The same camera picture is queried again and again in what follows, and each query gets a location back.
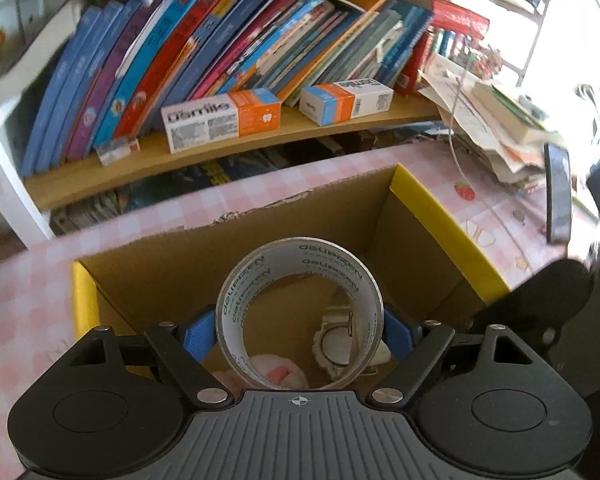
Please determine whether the clear tape roll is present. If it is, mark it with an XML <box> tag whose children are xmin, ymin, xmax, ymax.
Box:
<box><xmin>215</xmin><ymin>236</ymin><xmax>385</xmax><ymax>390</ymax></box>

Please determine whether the beige wristwatch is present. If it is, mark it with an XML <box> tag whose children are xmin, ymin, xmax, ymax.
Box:
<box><xmin>311</xmin><ymin>302</ymin><xmax>395</xmax><ymax>380</ymax></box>

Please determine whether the black smartphone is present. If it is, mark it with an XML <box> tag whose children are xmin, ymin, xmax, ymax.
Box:
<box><xmin>544</xmin><ymin>142</ymin><xmax>574</xmax><ymax>246</ymax></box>

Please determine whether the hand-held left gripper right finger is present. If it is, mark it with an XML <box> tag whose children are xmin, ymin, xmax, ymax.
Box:
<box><xmin>366</xmin><ymin>305</ymin><xmax>536</xmax><ymax>407</ymax></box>

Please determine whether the long orange white box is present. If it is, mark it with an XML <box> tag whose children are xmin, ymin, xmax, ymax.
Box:
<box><xmin>161</xmin><ymin>88</ymin><xmax>283</xmax><ymax>154</ymax></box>

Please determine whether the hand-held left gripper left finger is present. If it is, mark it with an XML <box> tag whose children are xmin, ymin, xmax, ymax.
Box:
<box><xmin>65</xmin><ymin>310</ymin><xmax>230</xmax><ymax>407</ymax></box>

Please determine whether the pink plush paw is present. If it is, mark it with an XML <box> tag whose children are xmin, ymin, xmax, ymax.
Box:
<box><xmin>212</xmin><ymin>352</ymin><xmax>314</xmax><ymax>390</ymax></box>

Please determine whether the pile of papers and books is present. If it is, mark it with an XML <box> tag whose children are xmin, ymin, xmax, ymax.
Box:
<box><xmin>417</xmin><ymin>52</ymin><xmax>576</xmax><ymax>196</ymax></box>

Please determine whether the white wooden bookshelf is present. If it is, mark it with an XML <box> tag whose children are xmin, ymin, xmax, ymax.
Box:
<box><xmin>0</xmin><ymin>0</ymin><xmax>556</xmax><ymax>252</ymax></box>

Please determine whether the small orange white box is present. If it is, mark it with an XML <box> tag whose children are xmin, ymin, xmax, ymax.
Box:
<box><xmin>299</xmin><ymin>78</ymin><xmax>395</xmax><ymax>127</ymax></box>

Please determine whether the red dictionary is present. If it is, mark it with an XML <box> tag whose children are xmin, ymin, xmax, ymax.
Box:
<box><xmin>420</xmin><ymin>0</ymin><xmax>491</xmax><ymax>61</ymax></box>

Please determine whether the row of colourful books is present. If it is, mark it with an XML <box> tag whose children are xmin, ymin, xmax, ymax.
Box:
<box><xmin>20</xmin><ymin>0</ymin><xmax>434</xmax><ymax>179</ymax></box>

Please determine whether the tiny white red box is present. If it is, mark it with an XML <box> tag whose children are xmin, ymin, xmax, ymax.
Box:
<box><xmin>96</xmin><ymin>136</ymin><xmax>141</xmax><ymax>166</ymax></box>

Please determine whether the yellow cardboard box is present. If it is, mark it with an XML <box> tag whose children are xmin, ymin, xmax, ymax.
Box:
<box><xmin>71</xmin><ymin>162</ymin><xmax>511</xmax><ymax>392</ymax></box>

